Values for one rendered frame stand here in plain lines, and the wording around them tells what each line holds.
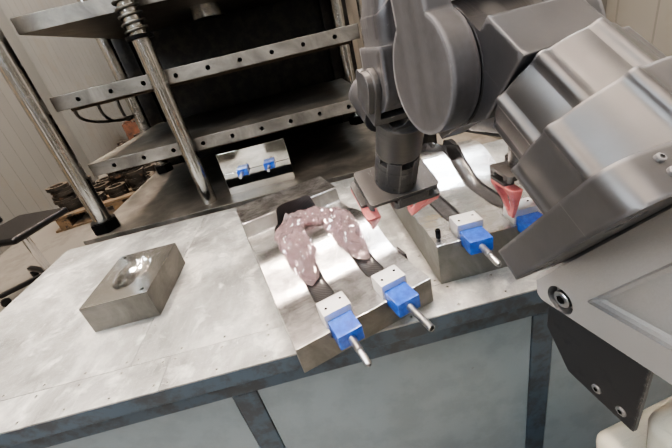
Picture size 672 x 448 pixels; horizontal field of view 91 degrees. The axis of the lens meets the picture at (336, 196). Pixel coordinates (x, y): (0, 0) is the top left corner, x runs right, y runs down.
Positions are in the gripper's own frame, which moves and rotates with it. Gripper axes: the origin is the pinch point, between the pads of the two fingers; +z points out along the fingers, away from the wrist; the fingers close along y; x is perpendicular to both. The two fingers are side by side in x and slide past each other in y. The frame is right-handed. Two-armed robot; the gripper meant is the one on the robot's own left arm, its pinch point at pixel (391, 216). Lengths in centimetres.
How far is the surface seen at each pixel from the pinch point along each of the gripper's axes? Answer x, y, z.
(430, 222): -4.1, -11.6, 13.8
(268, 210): -28.4, 19.5, 23.4
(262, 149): -75, 16, 43
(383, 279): 5.2, 3.5, 10.1
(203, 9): -124, 21, 8
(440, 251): 3.6, -8.8, 11.4
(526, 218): 5.1, -24.7, 7.7
